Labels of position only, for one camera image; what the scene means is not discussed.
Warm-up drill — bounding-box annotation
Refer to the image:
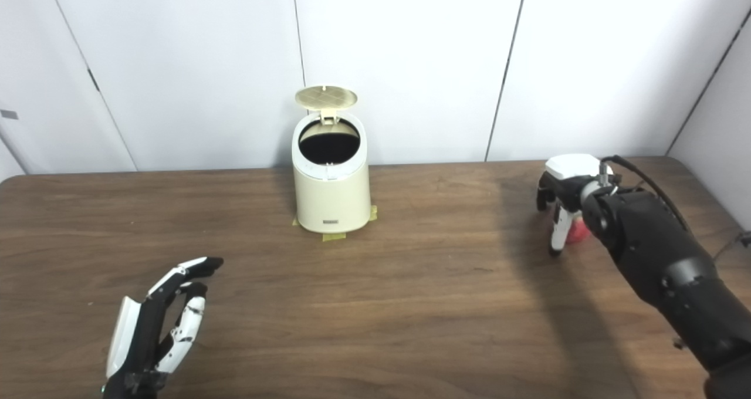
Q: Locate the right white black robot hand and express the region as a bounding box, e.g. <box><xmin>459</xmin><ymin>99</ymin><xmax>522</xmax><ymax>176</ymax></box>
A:
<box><xmin>536</xmin><ymin>154</ymin><xmax>618</xmax><ymax>258</ymax></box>

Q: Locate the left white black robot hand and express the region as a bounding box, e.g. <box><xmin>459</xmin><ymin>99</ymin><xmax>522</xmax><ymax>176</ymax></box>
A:
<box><xmin>101</xmin><ymin>256</ymin><xmax>225</xmax><ymax>399</ymax></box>

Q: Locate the red apple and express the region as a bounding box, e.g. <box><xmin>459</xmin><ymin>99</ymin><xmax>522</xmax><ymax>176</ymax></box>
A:
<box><xmin>566</xmin><ymin>214</ymin><xmax>590</xmax><ymax>245</ymax></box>

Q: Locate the cream round bin lid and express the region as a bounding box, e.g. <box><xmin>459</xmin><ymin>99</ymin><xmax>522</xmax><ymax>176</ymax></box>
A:
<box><xmin>295</xmin><ymin>85</ymin><xmax>358</xmax><ymax>125</ymax></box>

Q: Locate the cream-colored round bin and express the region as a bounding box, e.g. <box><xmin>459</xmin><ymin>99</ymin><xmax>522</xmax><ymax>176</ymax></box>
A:
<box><xmin>292</xmin><ymin>113</ymin><xmax>371</xmax><ymax>234</ymax></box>

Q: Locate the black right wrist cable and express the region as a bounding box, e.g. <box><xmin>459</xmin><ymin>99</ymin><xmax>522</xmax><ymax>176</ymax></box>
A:
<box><xmin>601</xmin><ymin>155</ymin><xmax>751</xmax><ymax>260</ymax></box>

